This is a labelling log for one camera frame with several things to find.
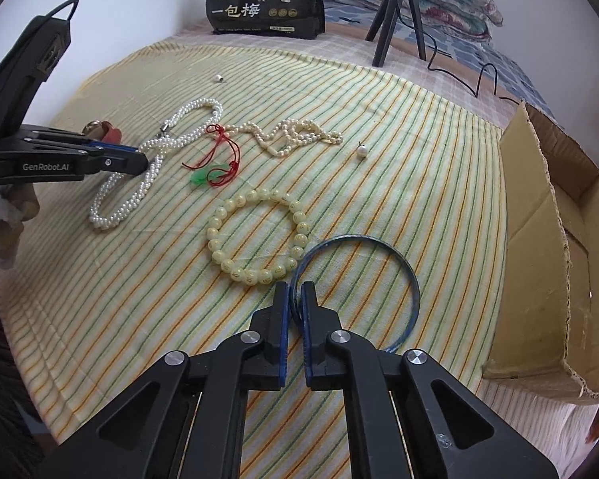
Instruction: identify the white twisted pearl necklace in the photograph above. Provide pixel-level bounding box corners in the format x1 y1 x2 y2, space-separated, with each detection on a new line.
88 97 225 232

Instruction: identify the blue bangle bracelet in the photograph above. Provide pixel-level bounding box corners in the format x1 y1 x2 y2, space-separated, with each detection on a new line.
288 236 422 354

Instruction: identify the red brown jewelry piece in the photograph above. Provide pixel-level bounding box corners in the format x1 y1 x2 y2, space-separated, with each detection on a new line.
82 120 122 145

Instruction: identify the yellow striped cloth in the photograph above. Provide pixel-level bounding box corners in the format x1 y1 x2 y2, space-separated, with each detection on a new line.
0 40 511 479

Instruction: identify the cardboard box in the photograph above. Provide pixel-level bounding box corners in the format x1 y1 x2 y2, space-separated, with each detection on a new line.
482 103 599 404

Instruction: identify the black printed bag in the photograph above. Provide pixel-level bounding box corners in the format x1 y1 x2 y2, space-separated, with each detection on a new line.
205 0 325 40

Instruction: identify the single pearl earring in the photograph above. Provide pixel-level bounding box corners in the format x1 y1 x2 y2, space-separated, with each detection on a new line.
356 143 369 159

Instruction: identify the black tripod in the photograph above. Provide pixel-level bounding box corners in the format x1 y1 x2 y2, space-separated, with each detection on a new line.
365 0 426 68

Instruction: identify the blue patterned bed sheet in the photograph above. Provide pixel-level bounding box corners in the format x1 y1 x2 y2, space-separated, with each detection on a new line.
324 1 555 118

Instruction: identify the green pendant red cord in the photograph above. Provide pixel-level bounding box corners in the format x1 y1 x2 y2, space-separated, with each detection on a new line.
180 123 242 190

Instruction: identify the cream pearl strand necklace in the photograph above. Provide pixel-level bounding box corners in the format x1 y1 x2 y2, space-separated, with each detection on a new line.
218 118 344 159

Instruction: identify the cream bead bracelet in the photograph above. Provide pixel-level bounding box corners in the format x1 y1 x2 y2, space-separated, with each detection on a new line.
205 187 311 287

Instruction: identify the black power cable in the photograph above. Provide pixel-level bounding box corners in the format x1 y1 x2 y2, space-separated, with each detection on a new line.
398 8 523 106

